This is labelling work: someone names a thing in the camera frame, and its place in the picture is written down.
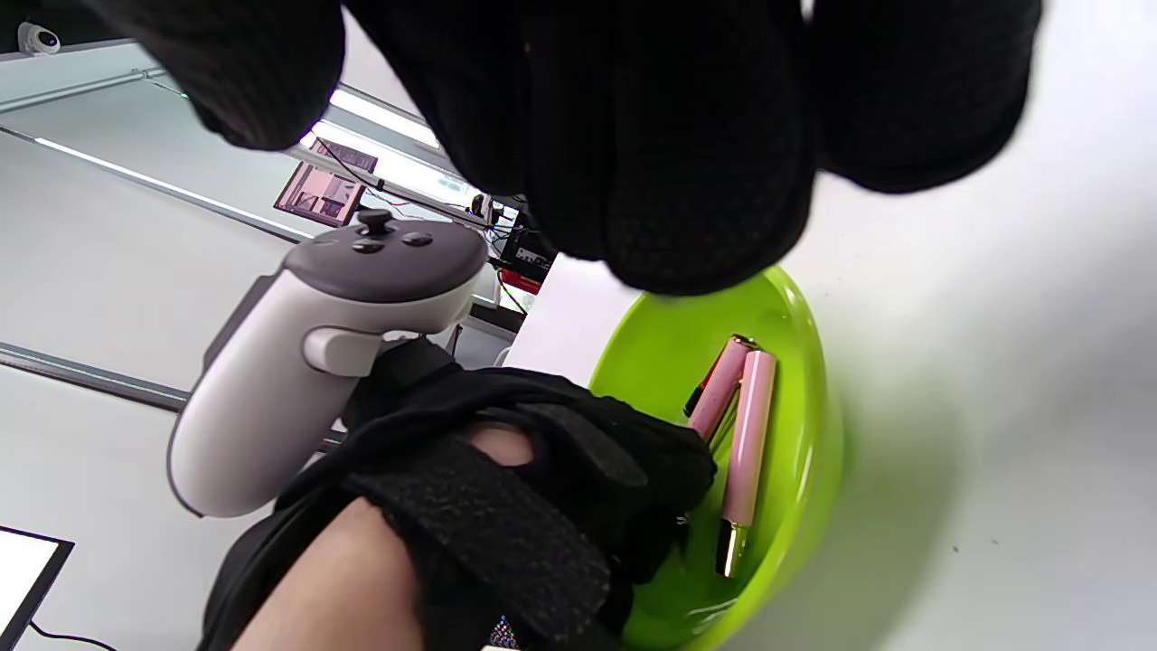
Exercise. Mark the black framed white panel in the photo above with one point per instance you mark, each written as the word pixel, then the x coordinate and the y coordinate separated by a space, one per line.
pixel 27 570

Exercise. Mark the white dome camera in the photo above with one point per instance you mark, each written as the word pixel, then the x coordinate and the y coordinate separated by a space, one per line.
pixel 38 38

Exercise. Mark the pink lit monitor screen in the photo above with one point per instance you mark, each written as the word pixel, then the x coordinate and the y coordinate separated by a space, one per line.
pixel 318 194

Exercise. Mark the lime green plastic bowl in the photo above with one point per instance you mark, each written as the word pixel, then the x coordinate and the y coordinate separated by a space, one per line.
pixel 795 380

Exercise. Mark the pink fountain pen barrel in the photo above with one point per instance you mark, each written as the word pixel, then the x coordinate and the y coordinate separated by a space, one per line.
pixel 748 443

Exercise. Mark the fountain pen section red converter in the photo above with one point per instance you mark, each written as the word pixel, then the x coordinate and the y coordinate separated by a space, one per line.
pixel 700 389

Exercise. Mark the person's left hand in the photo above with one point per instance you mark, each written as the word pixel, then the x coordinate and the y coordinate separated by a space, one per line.
pixel 578 470

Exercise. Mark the person's right hand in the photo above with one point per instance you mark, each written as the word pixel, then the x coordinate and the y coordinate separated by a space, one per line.
pixel 651 136

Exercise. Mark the person's left forearm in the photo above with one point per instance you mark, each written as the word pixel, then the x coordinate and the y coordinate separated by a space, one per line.
pixel 334 588

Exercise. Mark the grey and white controller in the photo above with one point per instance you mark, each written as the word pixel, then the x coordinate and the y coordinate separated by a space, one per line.
pixel 271 389

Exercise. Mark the pink fountain pen cap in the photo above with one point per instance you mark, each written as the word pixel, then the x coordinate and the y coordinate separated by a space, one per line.
pixel 723 389

